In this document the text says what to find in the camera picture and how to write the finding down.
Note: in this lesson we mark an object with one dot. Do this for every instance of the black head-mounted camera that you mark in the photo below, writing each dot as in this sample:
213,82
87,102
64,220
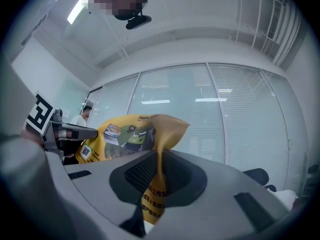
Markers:
138,22

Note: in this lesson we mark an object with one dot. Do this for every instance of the yellow printed mouse pad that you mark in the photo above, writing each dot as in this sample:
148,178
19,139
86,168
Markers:
170,129

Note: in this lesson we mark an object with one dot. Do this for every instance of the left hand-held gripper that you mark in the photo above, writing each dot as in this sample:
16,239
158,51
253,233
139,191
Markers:
40,114

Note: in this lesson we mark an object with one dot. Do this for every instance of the rectangular ceiling light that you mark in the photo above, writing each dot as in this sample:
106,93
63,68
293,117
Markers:
77,10

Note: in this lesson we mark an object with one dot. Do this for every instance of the person's left forearm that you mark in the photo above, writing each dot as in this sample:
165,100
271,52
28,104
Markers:
15,104

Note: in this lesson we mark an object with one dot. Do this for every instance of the white cloth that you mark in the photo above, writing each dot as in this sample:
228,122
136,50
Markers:
283,197

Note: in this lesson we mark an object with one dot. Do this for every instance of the glass partition with blinds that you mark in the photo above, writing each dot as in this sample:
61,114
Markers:
250,121

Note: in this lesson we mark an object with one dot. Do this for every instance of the person's grey shirt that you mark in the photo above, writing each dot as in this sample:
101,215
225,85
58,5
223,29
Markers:
27,189

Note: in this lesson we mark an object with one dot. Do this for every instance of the white ceiling air vent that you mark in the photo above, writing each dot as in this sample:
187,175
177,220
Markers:
274,19

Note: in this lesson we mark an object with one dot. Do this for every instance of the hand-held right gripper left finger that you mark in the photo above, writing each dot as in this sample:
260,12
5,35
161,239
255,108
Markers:
95,184

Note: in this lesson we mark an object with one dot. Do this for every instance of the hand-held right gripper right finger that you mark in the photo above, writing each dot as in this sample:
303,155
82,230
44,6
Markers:
215,209

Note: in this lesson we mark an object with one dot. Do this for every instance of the black office chair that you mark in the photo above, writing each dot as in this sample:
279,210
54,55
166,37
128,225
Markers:
258,176

